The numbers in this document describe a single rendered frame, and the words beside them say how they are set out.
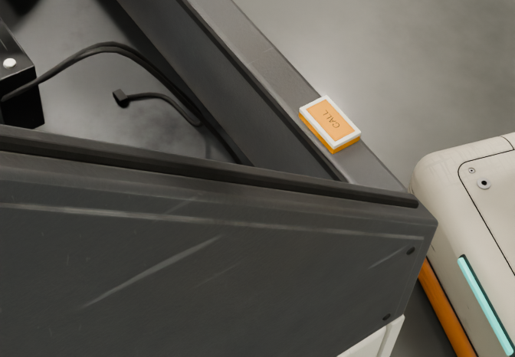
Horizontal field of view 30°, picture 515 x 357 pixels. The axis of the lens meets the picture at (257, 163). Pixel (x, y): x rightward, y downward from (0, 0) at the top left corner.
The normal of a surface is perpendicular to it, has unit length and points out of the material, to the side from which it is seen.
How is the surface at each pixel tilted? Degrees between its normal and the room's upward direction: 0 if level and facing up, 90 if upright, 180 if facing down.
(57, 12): 0
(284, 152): 90
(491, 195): 0
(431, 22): 0
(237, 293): 90
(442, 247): 90
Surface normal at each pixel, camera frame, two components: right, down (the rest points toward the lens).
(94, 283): 0.57, 0.68
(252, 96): -0.82, 0.42
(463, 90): 0.07, -0.60
